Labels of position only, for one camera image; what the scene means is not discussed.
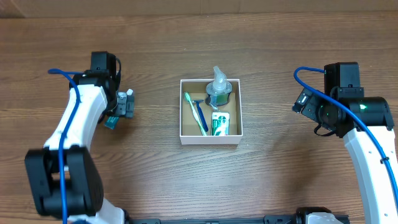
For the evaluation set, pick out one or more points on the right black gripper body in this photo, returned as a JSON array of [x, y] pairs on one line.
[[315, 111]]

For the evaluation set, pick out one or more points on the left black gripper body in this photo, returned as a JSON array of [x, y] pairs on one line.
[[113, 101]]

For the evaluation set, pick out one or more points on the red green toothpaste tube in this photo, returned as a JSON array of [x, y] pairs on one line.
[[112, 120]]

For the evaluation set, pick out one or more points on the green white toothbrush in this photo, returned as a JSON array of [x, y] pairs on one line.
[[187, 98]]

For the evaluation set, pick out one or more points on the blue disposable razor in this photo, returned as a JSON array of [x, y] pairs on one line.
[[201, 115]]

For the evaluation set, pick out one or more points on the clear soap pump bottle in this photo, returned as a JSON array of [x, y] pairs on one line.
[[219, 90]]

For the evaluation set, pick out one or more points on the green white packet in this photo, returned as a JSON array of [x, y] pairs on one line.
[[219, 122]]

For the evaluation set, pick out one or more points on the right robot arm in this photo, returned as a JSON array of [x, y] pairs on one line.
[[373, 179]]

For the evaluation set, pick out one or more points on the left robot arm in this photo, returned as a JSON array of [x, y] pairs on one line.
[[64, 180]]

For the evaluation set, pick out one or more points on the white cardboard box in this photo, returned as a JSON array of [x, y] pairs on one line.
[[189, 131]]

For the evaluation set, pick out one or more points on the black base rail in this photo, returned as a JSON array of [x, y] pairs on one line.
[[267, 219]]

